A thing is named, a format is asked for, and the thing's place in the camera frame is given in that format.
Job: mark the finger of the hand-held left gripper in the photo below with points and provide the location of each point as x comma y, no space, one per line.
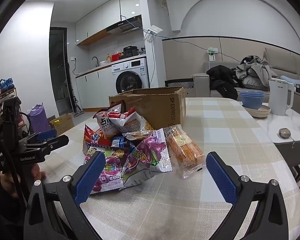
46,135
57,141

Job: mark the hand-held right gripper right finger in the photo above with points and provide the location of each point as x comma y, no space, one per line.
221,177

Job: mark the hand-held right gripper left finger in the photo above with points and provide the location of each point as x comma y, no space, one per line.
90,177

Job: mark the purple snack packet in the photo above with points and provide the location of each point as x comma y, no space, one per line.
110,177
150,152

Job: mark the red cookie packet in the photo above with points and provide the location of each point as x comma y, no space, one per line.
90,140

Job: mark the clear orange bread packet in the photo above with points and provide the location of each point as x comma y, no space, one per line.
185,150

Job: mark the blue snack packet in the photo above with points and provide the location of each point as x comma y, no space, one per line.
120,142

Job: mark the red white noodle snack packet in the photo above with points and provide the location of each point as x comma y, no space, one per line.
130,122
106,125

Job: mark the clear cracker packet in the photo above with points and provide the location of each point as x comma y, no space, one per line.
137,135

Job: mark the brown cardboard box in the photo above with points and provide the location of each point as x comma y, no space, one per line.
160,107

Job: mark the person's left forearm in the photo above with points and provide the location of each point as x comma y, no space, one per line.
2,217

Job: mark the person's left hand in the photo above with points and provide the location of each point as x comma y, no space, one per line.
37,172

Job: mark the purple plastic bag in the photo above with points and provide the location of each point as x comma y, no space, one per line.
38,120

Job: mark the small yellow-print cardboard box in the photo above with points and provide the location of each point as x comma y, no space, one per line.
62,125

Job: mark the upright vacuum cleaner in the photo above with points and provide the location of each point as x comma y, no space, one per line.
78,113

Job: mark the wooden shoe rack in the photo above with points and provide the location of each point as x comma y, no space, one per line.
5,95

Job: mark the blue shoe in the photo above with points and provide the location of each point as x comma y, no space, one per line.
3,85
10,83

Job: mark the white base kitchen cabinet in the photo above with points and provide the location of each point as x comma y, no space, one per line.
95,87

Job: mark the dark door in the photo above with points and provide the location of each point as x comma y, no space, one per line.
58,67

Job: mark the beige plate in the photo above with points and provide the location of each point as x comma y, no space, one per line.
262,112

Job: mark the metal tea strainer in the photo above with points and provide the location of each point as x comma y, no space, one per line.
284,133

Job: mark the steel kitchen faucet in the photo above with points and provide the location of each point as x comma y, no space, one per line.
97,63

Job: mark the white bowl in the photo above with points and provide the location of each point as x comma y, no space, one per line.
103,62

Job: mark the grey sofa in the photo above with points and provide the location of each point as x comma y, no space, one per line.
201,87

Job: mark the black jacket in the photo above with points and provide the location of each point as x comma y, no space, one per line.
222,82

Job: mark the yellow bottle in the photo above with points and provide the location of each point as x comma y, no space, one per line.
108,58

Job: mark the white electric kettle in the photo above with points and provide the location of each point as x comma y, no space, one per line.
278,97

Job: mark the red box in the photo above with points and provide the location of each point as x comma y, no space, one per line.
117,57

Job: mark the patterned cushion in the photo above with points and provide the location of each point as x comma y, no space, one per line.
178,83

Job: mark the white washing machine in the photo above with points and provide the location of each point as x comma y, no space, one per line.
137,67

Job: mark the grey jacket pile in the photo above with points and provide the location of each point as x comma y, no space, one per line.
257,72

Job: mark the black pressure cooker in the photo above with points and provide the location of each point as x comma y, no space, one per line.
130,52

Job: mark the light blue pillow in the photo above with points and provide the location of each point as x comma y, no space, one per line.
292,80

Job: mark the grey plastic bag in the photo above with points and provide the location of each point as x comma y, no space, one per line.
142,51

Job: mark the steel range hood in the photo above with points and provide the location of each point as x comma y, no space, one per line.
125,26

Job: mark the white upper kitchen cabinet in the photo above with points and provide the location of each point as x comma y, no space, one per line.
110,10

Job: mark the white router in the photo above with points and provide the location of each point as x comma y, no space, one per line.
155,29

